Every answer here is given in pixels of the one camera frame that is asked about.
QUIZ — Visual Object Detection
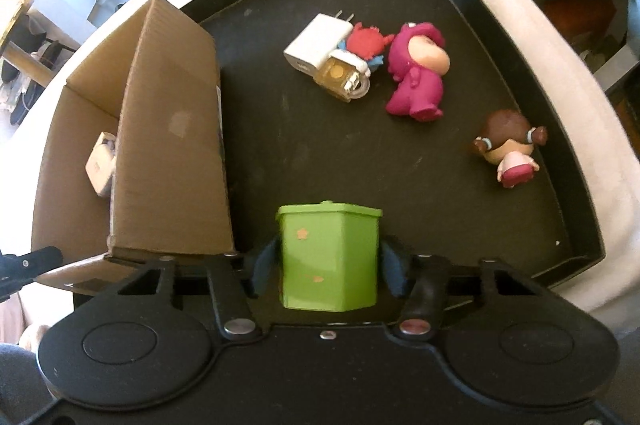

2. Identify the brown cardboard box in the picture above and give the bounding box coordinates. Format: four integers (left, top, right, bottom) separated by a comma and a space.
31, 0, 239, 297

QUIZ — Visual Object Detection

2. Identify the white cube toy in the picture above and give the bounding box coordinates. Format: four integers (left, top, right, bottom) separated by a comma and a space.
85, 131, 121, 198

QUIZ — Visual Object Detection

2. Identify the green toy trash bin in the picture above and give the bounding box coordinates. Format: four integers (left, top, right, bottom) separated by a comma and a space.
275, 201, 384, 312

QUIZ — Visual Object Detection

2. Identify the pink hooded figurine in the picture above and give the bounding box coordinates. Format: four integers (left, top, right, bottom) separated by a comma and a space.
385, 21, 454, 122

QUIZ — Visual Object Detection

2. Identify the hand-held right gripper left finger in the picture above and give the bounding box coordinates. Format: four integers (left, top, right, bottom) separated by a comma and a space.
102, 237, 281, 342

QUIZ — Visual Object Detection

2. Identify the person's clothing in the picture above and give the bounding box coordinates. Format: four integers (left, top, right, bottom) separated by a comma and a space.
0, 292, 55, 425

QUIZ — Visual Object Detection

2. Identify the brown-haired girl figurine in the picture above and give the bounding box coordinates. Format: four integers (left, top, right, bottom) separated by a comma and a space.
472, 109, 549, 190

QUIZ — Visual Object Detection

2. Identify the red figurine with yellow mug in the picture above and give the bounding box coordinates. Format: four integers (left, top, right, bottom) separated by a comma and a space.
312, 23, 396, 104

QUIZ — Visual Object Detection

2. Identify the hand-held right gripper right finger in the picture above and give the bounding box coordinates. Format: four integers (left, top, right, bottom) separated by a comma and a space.
379, 236, 557, 342

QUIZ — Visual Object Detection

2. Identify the white plug charger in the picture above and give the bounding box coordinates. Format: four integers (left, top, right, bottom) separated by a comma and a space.
283, 10, 357, 80

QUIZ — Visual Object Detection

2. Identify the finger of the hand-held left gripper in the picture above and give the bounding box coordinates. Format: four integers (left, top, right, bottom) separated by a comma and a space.
0, 246, 64, 304

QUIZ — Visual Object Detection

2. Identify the black tray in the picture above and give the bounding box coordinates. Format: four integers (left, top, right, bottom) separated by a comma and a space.
72, 0, 609, 313

